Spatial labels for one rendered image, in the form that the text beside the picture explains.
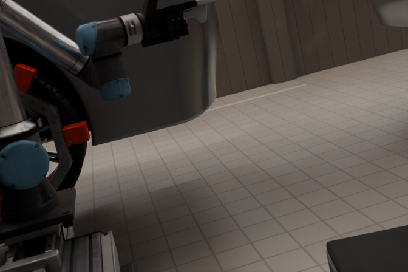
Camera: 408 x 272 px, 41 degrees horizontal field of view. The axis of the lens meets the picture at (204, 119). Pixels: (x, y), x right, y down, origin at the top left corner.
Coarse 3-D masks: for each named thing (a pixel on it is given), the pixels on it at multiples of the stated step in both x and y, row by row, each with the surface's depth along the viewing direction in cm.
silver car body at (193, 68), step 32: (32, 0) 218; (64, 0) 219; (96, 0) 221; (128, 0) 223; (160, 0) 225; (192, 0) 231; (64, 32) 222; (192, 32) 232; (128, 64) 228; (160, 64) 230; (192, 64) 234; (96, 96) 228; (128, 96) 230; (160, 96) 232; (192, 96) 236; (96, 128) 231; (128, 128) 233; (160, 128) 236
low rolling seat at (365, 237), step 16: (336, 240) 189; (352, 240) 187; (368, 240) 184; (384, 240) 182; (400, 240) 180; (336, 256) 179; (352, 256) 177; (368, 256) 174; (384, 256) 172; (400, 256) 170
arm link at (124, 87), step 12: (96, 60) 130; (108, 60) 130; (120, 60) 131; (96, 72) 132; (108, 72) 130; (120, 72) 131; (96, 84) 136; (108, 84) 131; (120, 84) 131; (108, 96) 132; (120, 96) 132
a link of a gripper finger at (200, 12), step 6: (198, 0) 135; (204, 0) 135; (210, 0) 135; (216, 0) 136; (198, 6) 135; (204, 6) 135; (186, 12) 136; (192, 12) 136; (198, 12) 136; (204, 12) 136; (198, 18) 136; (204, 18) 136
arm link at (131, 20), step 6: (126, 18) 132; (132, 18) 132; (138, 18) 133; (126, 24) 131; (132, 24) 132; (138, 24) 132; (126, 30) 138; (132, 30) 132; (138, 30) 132; (132, 36) 132; (138, 36) 133; (132, 42) 133; (138, 42) 135
